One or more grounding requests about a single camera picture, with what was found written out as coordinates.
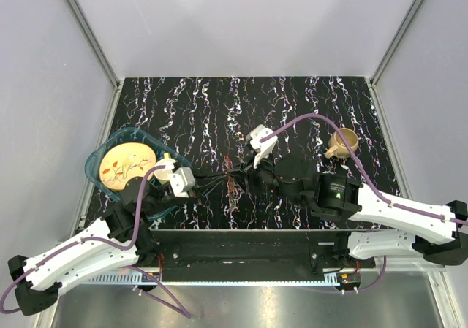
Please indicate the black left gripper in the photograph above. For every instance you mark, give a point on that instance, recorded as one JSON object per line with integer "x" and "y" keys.
{"x": 197, "y": 192}

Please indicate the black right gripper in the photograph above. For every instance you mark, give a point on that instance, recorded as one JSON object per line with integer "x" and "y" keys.
{"x": 249, "y": 181}

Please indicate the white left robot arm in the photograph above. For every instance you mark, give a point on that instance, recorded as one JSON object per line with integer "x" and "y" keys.
{"x": 119, "y": 238}

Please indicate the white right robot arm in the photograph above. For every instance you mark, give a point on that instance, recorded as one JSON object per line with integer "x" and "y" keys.
{"x": 410, "y": 227}

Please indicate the pale green cup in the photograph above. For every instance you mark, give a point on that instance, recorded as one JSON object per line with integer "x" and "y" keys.
{"x": 167, "y": 164}

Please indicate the cream floral plate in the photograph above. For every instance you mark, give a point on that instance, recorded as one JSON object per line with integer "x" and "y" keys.
{"x": 124, "y": 162}

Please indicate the teal plastic bin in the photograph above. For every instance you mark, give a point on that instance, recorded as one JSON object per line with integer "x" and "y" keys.
{"x": 109, "y": 149}

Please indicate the beige ceramic mug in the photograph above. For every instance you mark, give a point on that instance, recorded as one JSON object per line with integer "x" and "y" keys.
{"x": 340, "y": 144}

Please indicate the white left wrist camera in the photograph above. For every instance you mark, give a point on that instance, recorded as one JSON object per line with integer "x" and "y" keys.
{"x": 182, "y": 181}

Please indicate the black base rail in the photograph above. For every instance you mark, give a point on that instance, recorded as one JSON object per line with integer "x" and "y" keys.
{"x": 239, "y": 256}

